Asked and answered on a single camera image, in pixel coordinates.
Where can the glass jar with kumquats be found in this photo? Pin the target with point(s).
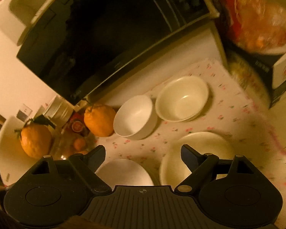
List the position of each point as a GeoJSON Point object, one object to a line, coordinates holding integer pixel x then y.
{"type": "Point", "coordinates": [71, 135]}

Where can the white black cardboard box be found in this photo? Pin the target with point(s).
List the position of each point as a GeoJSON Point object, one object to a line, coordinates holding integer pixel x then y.
{"type": "Point", "coordinates": [270, 66]}

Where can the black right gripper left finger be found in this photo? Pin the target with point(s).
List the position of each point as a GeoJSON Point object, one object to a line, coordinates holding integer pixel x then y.
{"type": "Point", "coordinates": [51, 191]}

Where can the orange citrus on table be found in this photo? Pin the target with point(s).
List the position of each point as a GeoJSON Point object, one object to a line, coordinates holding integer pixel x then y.
{"type": "Point", "coordinates": [99, 119]}

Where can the plain white plate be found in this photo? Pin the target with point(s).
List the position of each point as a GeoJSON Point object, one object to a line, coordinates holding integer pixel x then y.
{"type": "Point", "coordinates": [124, 172]}

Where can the cherry print tablecloth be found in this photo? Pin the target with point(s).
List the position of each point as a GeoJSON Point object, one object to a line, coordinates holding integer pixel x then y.
{"type": "Point", "coordinates": [229, 113]}

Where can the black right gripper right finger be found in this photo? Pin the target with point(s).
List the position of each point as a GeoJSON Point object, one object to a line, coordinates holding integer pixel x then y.
{"type": "Point", "coordinates": [232, 193]}

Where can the large cream bowl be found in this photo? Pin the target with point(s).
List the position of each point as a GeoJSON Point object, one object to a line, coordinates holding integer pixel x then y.
{"type": "Point", "coordinates": [173, 170]}

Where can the white ceramic bowl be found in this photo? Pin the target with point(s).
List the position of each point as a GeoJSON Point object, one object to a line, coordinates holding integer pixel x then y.
{"type": "Point", "coordinates": [136, 119]}

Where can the plastic bag of fruit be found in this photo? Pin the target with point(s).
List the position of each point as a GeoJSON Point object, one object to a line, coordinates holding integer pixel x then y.
{"type": "Point", "coordinates": [263, 26]}

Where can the small cream bowl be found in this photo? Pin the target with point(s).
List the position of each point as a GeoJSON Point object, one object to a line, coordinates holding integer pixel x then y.
{"type": "Point", "coordinates": [182, 99]}

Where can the black microwave oven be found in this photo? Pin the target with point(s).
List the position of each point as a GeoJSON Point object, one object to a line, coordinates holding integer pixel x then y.
{"type": "Point", "coordinates": [80, 47]}

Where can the large orange citrus on jar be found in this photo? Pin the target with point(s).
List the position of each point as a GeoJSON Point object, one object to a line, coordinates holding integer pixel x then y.
{"type": "Point", "coordinates": [35, 136]}

